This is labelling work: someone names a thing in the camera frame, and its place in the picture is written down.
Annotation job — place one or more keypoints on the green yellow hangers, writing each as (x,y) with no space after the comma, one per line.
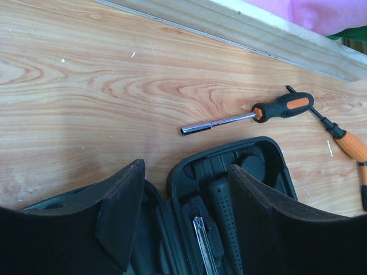
(355,34)

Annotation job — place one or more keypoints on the orange grid handle tool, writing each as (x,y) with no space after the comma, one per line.
(348,142)

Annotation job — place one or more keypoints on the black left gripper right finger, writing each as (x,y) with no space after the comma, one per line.
(279,235)

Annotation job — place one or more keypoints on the claw hammer black grip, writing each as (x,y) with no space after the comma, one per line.
(220,198)

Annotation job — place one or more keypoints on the silver orange utility knife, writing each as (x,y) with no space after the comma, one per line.
(204,245)

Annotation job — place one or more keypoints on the pink t-shirt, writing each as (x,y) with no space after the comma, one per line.
(323,17)

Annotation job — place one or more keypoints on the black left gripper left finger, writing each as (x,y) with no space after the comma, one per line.
(86,231)

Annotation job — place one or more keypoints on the black orange screwdriver handle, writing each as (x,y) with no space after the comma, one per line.
(289,105)

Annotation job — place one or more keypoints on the black plastic tool case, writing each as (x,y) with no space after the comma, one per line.
(165,241)

